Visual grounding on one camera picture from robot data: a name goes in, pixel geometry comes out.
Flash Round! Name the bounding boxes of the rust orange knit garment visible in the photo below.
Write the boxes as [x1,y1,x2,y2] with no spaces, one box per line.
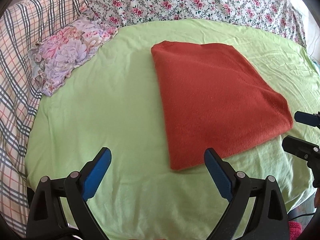
[151,41,293,170]

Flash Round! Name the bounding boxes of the dark red sleeve forearm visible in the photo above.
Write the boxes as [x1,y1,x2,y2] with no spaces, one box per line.
[289,189,319,239]

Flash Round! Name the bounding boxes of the rose floral quilt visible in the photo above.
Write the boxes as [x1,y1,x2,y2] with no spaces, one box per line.
[88,0,306,46]

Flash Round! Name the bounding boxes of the purple floral pillow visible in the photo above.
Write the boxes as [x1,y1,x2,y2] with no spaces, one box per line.
[28,17,118,96]

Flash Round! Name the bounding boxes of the plaid beige blanket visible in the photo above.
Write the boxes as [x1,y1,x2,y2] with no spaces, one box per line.
[1,0,88,237]

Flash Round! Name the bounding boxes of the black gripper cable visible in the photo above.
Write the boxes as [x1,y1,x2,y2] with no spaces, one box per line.
[287,212,316,219]

